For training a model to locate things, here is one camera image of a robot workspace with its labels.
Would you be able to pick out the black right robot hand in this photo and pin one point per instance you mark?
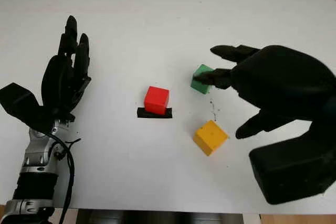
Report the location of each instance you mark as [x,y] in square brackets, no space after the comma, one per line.
[283,85]

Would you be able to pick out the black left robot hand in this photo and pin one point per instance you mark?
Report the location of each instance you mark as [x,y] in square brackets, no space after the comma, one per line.
[61,82]

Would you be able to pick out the green cube block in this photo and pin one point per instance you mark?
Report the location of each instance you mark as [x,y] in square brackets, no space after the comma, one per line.
[200,87]

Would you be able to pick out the yellow cube block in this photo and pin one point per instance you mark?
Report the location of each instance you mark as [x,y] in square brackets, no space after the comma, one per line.
[210,134]

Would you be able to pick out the red cube block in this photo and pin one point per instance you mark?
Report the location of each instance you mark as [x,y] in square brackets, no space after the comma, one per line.
[156,99]

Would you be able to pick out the black tape strip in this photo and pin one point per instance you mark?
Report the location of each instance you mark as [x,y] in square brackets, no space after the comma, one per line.
[141,113]

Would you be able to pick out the black robot torso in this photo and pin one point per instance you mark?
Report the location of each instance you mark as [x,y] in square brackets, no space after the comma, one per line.
[157,217]

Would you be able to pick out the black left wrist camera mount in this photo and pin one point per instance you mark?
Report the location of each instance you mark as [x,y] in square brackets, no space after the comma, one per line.
[21,103]

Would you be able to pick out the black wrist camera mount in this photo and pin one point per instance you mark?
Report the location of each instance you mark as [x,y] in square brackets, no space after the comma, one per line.
[291,169]
[21,103]

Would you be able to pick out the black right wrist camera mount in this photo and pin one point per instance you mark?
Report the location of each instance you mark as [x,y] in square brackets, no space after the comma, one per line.
[291,169]

